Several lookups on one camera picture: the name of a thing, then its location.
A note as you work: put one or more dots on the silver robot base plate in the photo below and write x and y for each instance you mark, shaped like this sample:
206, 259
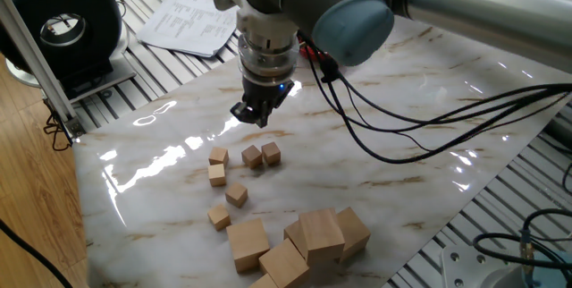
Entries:
465, 270

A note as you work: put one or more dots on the small wooden cube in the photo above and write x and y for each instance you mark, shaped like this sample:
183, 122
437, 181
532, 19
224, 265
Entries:
219, 216
236, 195
218, 156
216, 175
251, 156
271, 153

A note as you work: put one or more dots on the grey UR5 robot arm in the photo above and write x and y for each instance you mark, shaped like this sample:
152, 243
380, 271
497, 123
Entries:
469, 6

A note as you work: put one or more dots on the red bowl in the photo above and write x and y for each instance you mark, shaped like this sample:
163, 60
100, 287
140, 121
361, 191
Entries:
313, 55

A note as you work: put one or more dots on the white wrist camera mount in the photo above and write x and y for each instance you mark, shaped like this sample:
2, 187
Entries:
263, 24

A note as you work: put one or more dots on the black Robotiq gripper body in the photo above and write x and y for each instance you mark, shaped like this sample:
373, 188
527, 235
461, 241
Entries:
268, 95

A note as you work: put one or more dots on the aluminium frame profile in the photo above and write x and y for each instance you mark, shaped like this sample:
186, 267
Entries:
33, 60

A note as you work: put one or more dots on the white printed paper stack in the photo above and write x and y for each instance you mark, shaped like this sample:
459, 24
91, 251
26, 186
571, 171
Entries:
187, 19

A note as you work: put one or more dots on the white marble pattern board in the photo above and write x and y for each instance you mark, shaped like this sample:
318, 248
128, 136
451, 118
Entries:
357, 189

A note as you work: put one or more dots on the large wooden cube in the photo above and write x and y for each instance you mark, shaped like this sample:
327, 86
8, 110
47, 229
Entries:
248, 244
263, 282
322, 234
295, 236
355, 232
283, 263

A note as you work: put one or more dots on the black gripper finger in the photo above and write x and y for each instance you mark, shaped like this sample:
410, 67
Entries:
264, 116
243, 113

